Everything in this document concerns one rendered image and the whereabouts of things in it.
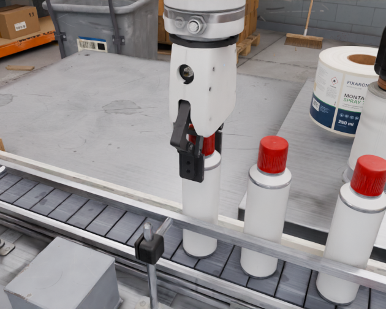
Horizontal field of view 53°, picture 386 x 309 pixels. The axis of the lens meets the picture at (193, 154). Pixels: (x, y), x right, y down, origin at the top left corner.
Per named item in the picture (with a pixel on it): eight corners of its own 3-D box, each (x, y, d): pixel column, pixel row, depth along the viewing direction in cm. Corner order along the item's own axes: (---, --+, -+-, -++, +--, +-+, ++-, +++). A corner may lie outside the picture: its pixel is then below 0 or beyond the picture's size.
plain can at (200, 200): (222, 240, 59) (228, 121, 48) (209, 263, 55) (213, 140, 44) (191, 230, 61) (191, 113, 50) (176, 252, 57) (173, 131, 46)
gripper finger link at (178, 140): (174, 127, 38) (184, 160, 43) (203, 76, 42) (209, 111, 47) (163, 125, 39) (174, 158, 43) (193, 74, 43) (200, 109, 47)
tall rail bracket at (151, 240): (182, 283, 59) (179, 198, 50) (158, 322, 53) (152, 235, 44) (163, 276, 60) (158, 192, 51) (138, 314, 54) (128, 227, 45)
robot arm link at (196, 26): (227, 17, 35) (225, 50, 36) (255, 0, 42) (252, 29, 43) (146, 8, 38) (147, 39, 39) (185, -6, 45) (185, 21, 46)
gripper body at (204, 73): (220, 41, 36) (215, 145, 42) (252, 18, 44) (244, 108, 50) (149, 32, 38) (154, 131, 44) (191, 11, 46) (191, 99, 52)
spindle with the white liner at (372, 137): (394, 174, 74) (450, 12, 58) (394, 201, 67) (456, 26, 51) (345, 163, 77) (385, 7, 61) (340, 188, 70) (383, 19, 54)
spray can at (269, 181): (280, 258, 56) (301, 136, 45) (271, 284, 52) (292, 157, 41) (245, 247, 58) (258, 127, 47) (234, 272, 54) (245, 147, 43)
